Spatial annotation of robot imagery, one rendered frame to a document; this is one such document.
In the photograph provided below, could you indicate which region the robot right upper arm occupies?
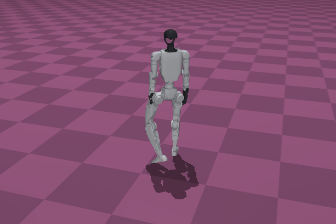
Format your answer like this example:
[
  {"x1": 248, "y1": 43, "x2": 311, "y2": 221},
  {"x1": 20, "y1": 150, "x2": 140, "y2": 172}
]
[{"x1": 181, "y1": 50, "x2": 190, "y2": 76}]

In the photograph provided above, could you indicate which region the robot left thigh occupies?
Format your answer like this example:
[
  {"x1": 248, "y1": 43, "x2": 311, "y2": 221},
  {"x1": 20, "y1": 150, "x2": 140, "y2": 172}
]
[{"x1": 145, "y1": 91, "x2": 164, "y2": 131}]

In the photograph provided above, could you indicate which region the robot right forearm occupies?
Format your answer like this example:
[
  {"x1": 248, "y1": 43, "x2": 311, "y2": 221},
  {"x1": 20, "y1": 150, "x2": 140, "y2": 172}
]
[{"x1": 183, "y1": 70, "x2": 190, "y2": 91}]

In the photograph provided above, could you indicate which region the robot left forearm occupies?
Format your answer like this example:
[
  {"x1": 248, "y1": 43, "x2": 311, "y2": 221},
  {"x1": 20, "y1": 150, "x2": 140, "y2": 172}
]
[{"x1": 149, "y1": 72, "x2": 156, "y2": 96}]

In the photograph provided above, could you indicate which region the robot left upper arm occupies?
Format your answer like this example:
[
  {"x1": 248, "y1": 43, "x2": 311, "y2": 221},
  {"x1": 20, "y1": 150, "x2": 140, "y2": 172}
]
[{"x1": 151, "y1": 51, "x2": 161, "y2": 79}]

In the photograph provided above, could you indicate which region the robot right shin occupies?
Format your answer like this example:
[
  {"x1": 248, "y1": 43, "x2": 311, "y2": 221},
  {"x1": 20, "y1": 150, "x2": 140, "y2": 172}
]
[{"x1": 172, "y1": 121, "x2": 180, "y2": 151}]

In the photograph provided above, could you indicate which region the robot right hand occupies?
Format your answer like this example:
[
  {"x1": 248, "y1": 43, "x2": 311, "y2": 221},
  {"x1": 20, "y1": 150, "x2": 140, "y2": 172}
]
[{"x1": 182, "y1": 88, "x2": 189, "y2": 105}]

